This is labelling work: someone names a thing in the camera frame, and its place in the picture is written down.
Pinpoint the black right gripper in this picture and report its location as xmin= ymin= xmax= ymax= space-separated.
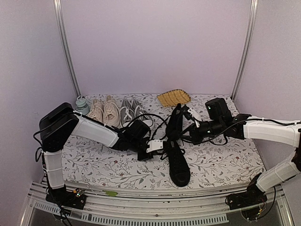
xmin=179 ymin=119 xmax=224 ymax=145

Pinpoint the black front canvas sneaker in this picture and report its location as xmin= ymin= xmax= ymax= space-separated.
xmin=160 ymin=140 xmax=191 ymax=187

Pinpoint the black canvas sneaker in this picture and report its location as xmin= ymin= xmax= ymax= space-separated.
xmin=160 ymin=140 xmax=191 ymax=187
xmin=151 ymin=103 xmax=183 ymax=144

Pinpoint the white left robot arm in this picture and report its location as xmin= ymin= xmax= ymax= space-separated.
xmin=38 ymin=102 xmax=152 ymax=207

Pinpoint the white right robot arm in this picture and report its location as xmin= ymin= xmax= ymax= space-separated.
xmin=188 ymin=98 xmax=301 ymax=210

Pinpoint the grey sneaker left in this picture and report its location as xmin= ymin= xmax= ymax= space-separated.
xmin=120 ymin=97 xmax=135 ymax=127

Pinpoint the grey sneaker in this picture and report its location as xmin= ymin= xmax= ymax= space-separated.
xmin=132 ymin=98 xmax=154 ymax=129
xmin=120 ymin=97 xmax=135 ymax=127

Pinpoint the grey sneaker right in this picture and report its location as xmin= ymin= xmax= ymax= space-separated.
xmin=132 ymin=98 xmax=154 ymax=129

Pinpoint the beige sneaker right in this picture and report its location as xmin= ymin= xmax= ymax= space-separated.
xmin=104 ymin=95 xmax=121 ymax=128

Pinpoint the beige sneaker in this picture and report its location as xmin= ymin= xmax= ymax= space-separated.
xmin=87 ymin=99 xmax=104 ymax=122
xmin=104 ymin=95 xmax=121 ymax=128

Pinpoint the black rear canvas sneaker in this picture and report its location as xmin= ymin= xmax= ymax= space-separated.
xmin=151 ymin=103 xmax=183 ymax=144

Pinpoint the beige sneaker left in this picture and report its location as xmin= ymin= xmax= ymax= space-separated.
xmin=87 ymin=99 xmax=104 ymax=122

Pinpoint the woven bamboo tray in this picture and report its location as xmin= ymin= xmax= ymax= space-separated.
xmin=157 ymin=89 xmax=191 ymax=107

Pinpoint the floral tablecloth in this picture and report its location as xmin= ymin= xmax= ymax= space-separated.
xmin=48 ymin=93 xmax=268 ymax=190

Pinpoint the green tape piece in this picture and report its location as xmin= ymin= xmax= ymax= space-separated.
xmin=103 ymin=190 xmax=118 ymax=197

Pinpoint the pale green small jar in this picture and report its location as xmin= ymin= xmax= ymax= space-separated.
xmin=75 ymin=96 xmax=90 ymax=116

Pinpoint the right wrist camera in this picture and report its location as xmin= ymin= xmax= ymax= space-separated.
xmin=182 ymin=105 xmax=202 ymax=121

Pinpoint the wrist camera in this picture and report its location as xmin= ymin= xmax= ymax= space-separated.
xmin=182 ymin=105 xmax=202 ymax=121
xmin=137 ymin=139 xmax=163 ymax=161

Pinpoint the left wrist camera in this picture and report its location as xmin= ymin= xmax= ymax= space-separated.
xmin=137 ymin=139 xmax=163 ymax=161

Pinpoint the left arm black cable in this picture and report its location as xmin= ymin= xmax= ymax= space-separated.
xmin=122 ymin=113 xmax=169 ymax=142

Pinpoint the aluminium front rail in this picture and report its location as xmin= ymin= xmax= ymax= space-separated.
xmin=20 ymin=181 xmax=294 ymax=226

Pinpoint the aluminium frame post right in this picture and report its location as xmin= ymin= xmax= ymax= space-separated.
xmin=230 ymin=0 xmax=259 ymax=102

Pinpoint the aluminium frame post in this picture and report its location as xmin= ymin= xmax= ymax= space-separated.
xmin=230 ymin=0 xmax=259 ymax=102
xmin=53 ymin=0 xmax=81 ymax=96

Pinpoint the aluminium frame post left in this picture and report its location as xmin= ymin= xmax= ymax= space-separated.
xmin=53 ymin=0 xmax=81 ymax=96

